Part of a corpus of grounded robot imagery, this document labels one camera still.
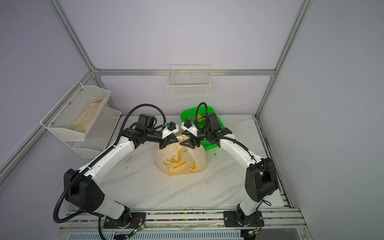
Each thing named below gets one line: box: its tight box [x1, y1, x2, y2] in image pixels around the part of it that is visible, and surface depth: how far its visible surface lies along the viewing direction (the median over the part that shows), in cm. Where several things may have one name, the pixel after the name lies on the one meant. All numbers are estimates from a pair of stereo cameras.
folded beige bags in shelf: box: [70, 96, 107, 134], surface depth 81 cm
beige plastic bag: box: [155, 135, 208, 176], surface depth 82 cm
